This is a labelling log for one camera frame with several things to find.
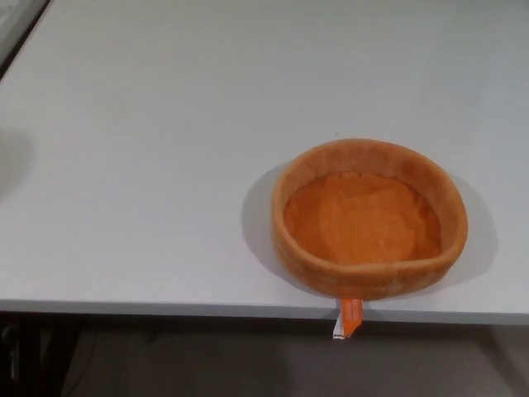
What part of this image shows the grey panel with dark edge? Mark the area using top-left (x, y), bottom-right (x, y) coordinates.
top-left (0, 0), bottom-right (50, 79)

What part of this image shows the orange plush plate with tag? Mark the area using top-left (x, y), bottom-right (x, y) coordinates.
top-left (270, 139), bottom-right (471, 341)

